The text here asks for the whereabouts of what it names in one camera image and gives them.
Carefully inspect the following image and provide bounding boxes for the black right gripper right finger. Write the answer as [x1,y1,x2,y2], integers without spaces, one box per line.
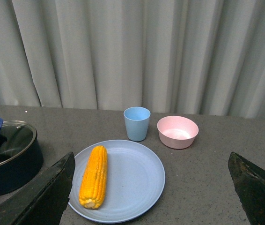
[228,152,265,225]

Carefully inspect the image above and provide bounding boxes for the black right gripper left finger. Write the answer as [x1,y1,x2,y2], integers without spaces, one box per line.
[0,152,75,225]

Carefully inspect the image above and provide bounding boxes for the yellow corn cob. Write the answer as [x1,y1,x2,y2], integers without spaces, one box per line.
[79,146,108,209]

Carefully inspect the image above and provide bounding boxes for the glass lid with blue knob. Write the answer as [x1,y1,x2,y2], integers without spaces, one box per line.
[0,118,37,166]

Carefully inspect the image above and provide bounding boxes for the dark blue pot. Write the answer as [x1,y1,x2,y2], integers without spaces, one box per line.
[0,140,44,195]

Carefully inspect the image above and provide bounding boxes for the light blue plate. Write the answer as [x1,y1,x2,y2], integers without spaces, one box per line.
[69,140,165,224]

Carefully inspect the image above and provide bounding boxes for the pink bowl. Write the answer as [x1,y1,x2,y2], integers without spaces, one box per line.
[157,115,199,150]

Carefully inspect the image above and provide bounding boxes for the light blue cup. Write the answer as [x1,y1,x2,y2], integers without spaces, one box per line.
[124,106,151,142]

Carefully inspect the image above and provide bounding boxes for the grey white curtain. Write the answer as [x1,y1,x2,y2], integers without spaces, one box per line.
[0,0,265,119]

